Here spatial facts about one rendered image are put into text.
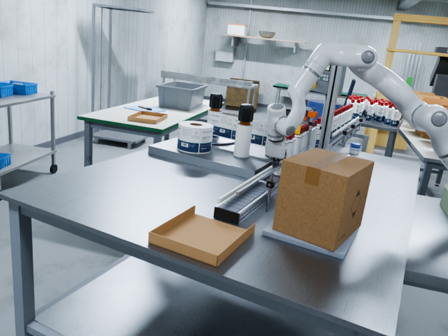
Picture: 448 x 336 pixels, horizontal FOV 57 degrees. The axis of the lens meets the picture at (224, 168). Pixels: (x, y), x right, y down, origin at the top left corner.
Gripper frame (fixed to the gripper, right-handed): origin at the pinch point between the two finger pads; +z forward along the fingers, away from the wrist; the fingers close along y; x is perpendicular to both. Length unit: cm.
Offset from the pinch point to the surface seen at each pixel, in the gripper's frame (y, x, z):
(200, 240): 0, 73, -15
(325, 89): -10, -44, -23
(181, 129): 59, -8, -3
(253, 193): -1.5, 29.8, -4.0
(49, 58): 355, -171, 47
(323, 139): -14.4, -34.1, 1.5
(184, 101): 154, -152, 60
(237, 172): 20.3, 1.3, 9.5
